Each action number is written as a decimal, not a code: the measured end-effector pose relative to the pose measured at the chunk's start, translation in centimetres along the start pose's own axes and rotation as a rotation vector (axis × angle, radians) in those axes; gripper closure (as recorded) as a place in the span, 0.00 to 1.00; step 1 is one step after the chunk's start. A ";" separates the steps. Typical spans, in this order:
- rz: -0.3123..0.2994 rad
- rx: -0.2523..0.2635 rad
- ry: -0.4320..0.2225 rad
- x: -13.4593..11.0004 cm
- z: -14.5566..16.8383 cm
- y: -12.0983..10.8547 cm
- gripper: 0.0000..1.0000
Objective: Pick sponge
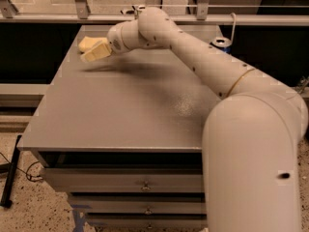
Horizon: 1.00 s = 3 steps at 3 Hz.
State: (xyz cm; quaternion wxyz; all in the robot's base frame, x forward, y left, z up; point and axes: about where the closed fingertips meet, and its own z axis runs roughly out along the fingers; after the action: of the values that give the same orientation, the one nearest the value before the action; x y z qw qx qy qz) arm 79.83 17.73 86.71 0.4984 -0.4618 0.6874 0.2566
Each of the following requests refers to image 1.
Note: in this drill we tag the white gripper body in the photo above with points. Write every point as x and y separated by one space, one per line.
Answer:
114 41

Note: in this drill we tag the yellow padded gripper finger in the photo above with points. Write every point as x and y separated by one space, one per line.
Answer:
98 51

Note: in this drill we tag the yellow sponge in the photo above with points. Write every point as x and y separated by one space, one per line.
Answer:
87 43

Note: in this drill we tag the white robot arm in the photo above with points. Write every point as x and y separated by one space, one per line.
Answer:
250 138

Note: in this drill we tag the grey drawer cabinet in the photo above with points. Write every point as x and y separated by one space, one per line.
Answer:
140 110

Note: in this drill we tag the blue soda can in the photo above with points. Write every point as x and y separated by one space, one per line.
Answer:
222 43

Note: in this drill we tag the top grey drawer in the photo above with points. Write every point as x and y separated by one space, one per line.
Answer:
123 180

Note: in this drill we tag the grey drawer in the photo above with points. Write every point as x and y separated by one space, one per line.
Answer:
148 204
123 180
143 221

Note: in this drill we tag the middle grey drawer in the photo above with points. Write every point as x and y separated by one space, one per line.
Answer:
148 204

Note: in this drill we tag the black floor stand bar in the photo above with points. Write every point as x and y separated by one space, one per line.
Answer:
10 168

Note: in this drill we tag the bottom grey drawer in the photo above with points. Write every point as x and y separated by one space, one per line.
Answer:
143 221

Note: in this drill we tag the metal railing frame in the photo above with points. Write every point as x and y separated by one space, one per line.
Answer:
220 12

